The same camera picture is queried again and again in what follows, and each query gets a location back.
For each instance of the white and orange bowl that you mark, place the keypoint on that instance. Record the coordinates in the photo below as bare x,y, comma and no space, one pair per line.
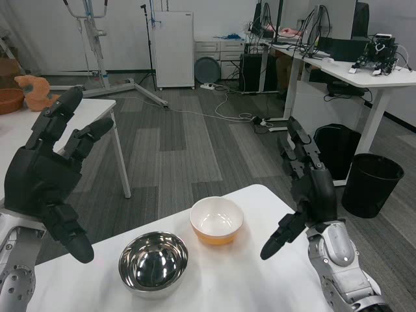
216,221

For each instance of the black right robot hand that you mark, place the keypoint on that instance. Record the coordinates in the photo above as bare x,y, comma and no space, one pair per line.
313,191

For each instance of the small robot device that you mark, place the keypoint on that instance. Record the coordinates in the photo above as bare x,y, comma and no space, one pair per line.
378,53

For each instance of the white cabinet on wheels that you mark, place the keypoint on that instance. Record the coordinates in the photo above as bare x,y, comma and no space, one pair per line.
174,48

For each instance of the black backpack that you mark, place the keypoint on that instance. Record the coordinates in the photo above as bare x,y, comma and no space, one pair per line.
338,149

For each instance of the shiny metal bowl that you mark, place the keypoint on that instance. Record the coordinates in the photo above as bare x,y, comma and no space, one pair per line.
152,263

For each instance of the black waste bin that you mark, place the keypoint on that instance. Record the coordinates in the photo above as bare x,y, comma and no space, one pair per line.
372,185

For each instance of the white power strip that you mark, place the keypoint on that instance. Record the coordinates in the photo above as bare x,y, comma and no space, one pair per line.
209,86

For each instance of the white office desk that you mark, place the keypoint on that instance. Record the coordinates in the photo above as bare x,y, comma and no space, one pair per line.
338,71

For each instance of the black computer tower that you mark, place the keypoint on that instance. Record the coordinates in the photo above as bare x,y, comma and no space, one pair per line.
252,73

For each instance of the black tripod stand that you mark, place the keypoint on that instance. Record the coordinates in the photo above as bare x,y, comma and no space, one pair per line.
149,48

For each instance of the round grey tray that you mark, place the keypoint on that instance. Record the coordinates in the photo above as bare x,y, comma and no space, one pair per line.
207,70

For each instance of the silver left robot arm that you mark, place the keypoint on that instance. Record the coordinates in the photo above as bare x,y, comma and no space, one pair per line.
18,263

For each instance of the white drawer unit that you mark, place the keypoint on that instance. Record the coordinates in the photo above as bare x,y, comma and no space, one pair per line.
227,53

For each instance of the white side table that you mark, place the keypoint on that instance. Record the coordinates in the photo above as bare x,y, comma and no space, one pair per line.
97,110

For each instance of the white metal stand frame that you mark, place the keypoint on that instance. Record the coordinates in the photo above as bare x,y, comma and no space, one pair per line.
97,58

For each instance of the orange plush toy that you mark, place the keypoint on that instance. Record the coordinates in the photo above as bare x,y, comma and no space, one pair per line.
34,92

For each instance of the black monitor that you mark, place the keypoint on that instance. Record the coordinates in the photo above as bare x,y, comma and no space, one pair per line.
341,48

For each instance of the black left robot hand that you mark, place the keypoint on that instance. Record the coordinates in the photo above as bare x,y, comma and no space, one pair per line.
42,175

